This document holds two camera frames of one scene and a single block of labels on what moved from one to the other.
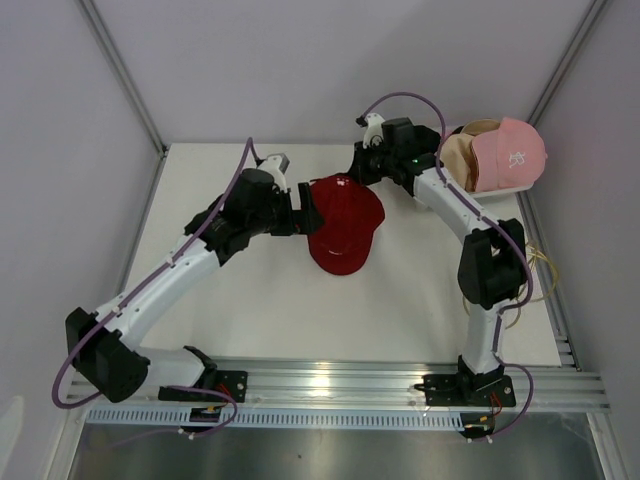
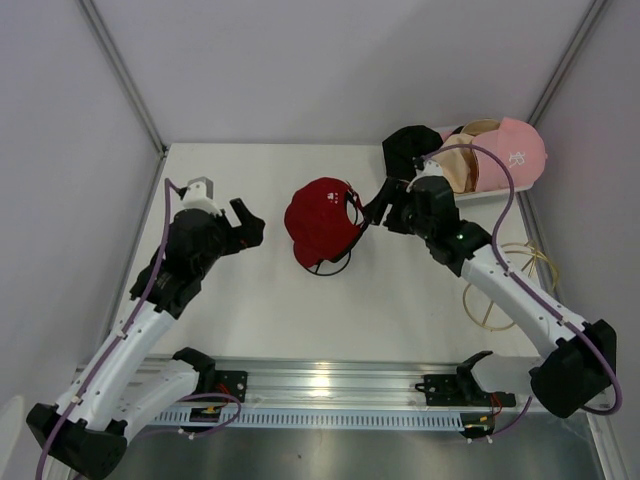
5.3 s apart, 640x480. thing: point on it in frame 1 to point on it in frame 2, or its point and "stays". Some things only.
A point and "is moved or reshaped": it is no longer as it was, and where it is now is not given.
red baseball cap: (350, 211) is moved or reshaped
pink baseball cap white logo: (511, 157) stays
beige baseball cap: (458, 152) stays
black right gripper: (358, 163) to (376, 208)
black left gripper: (305, 221) to (249, 236)
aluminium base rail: (536, 383) stays
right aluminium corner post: (585, 28) stays
